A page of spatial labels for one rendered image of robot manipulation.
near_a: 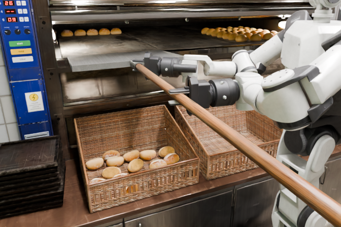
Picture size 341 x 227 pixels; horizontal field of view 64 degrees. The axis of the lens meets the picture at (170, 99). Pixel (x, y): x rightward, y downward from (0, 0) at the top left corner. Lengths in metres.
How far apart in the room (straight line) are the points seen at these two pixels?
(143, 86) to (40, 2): 0.69
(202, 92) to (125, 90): 0.86
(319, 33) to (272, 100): 0.34
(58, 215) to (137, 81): 0.81
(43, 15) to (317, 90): 1.27
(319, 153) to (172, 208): 0.72
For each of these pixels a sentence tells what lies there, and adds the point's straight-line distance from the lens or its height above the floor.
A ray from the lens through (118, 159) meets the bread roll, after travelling 1.59.
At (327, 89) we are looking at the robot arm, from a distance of 0.69.
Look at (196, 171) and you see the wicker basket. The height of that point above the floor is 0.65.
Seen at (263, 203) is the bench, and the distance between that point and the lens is 1.80.
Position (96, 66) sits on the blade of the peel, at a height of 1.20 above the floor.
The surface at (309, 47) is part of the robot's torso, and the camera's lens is 0.96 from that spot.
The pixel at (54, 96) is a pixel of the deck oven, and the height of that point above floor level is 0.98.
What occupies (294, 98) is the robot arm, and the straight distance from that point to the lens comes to 0.67.
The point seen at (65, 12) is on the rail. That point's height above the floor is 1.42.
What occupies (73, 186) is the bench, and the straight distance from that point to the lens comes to 1.55.
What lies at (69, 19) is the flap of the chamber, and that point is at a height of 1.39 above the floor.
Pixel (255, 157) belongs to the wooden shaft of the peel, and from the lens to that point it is 0.55.
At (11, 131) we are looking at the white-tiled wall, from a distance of 1.70.
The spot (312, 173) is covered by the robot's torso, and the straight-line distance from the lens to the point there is 1.17.
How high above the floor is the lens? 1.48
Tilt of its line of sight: 20 degrees down
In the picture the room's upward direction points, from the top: straight up
